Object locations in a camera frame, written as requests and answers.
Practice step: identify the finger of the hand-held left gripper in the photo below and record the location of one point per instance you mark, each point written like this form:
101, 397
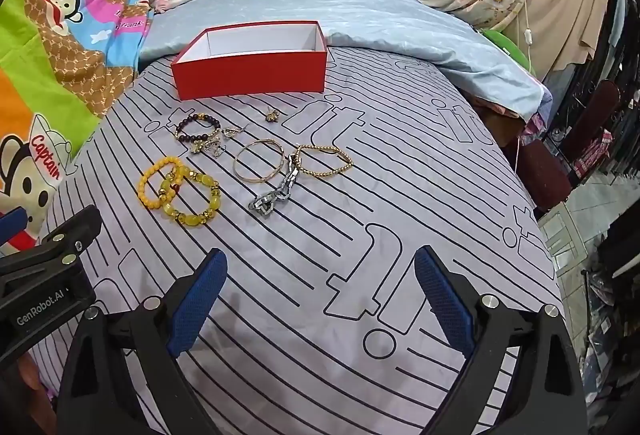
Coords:
75, 227
12, 221

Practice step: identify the hanging clothes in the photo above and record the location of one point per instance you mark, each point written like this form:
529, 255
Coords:
620, 15

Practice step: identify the striped lilac bed sheet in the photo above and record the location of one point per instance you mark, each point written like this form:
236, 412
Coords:
320, 245

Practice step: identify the red cardboard box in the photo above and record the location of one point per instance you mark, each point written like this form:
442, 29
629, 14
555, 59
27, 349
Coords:
250, 75

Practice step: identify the dark red chair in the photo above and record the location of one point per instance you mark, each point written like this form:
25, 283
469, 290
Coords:
592, 115

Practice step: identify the green plastic object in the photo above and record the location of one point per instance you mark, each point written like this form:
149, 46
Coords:
510, 47

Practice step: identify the small gold brooch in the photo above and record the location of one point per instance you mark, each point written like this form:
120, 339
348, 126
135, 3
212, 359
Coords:
272, 116

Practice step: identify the silver dangle earrings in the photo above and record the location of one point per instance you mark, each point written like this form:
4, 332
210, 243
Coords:
231, 133

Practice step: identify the thin gold bangle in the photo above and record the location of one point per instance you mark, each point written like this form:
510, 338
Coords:
236, 163

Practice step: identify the colourful monkey printed blanket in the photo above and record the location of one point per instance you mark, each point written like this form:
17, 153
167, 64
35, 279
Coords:
50, 80

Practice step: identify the light blue blanket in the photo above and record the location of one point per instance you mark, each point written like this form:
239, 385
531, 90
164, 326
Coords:
380, 20

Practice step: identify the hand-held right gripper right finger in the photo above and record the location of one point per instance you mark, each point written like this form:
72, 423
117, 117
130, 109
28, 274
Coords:
442, 305

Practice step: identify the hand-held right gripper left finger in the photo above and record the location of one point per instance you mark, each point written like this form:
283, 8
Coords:
197, 302

